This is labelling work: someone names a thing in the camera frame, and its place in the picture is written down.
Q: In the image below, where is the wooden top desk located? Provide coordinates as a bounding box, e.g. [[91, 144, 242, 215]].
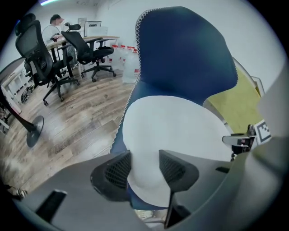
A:
[[44, 35, 121, 79]]

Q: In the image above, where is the black mesh office chair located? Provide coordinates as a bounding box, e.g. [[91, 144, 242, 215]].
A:
[[14, 13, 80, 107], [57, 23, 117, 83]]

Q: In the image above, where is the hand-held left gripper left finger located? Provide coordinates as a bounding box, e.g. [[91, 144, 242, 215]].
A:
[[13, 150, 145, 231]]

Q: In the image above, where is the person's shoe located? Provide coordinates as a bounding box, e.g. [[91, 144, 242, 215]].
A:
[[7, 186, 28, 199]]

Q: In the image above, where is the black pole round base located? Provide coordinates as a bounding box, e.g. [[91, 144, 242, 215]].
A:
[[0, 84, 45, 148]]

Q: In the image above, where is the row of clear water bottles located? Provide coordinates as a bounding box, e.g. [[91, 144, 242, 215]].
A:
[[107, 44, 142, 84]]

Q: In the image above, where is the person's white shirt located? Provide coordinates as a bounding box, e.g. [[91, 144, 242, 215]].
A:
[[257, 65, 289, 142]]

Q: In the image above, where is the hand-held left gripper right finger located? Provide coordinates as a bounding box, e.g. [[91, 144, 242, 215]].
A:
[[158, 149, 233, 231]]

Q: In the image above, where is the white shelf rack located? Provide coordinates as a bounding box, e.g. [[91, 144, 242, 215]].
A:
[[0, 66, 31, 104]]

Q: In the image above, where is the yellow-green cloth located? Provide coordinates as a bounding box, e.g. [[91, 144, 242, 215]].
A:
[[203, 67, 264, 134]]

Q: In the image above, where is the blue cloth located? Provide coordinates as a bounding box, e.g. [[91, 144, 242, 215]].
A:
[[110, 6, 239, 211]]

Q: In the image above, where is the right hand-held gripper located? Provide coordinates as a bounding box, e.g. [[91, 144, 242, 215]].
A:
[[222, 120, 271, 148]]

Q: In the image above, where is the white round plate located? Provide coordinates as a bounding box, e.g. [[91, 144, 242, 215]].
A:
[[121, 94, 233, 208]]

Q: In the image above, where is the black standing fan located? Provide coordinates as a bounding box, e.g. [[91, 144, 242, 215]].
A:
[[42, 24, 62, 47]]

